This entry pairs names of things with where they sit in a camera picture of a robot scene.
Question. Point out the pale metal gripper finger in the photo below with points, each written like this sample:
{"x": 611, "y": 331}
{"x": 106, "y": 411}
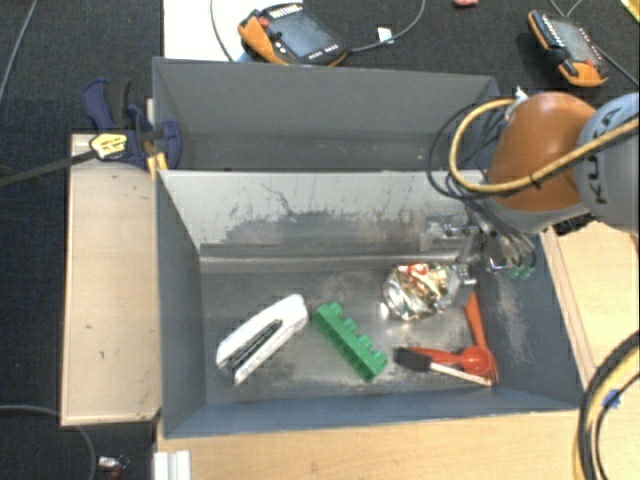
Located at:
{"x": 462, "y": 283}
{"x": 445, "y": 233}

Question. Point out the red plastic spoon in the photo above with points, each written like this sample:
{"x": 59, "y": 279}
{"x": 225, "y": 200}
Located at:
{"x": 472, "y": 358}

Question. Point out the grey metal bin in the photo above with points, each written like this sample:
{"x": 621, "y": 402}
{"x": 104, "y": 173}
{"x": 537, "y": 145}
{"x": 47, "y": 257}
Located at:
{"x": 280, "y": 128}

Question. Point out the pale wood board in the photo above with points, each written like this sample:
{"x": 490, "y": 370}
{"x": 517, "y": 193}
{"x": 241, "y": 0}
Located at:
{"x": 112, "y": 278}

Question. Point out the white stapler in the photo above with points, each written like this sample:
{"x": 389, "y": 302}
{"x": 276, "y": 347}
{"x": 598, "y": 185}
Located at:
{"x": 262, "y": 335}

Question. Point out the green toothed toy block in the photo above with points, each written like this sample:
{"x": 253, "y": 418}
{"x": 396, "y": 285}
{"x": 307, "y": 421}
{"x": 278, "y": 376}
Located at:
{"x": 350, "y": 340}

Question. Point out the crumpled clear plastic bottle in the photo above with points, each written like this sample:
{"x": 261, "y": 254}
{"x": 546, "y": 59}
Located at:
{"x": 412, "y": 293}

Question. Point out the orange plastic fork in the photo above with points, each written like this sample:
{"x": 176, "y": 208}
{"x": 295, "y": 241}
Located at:
{"x": 477, "y": 325}

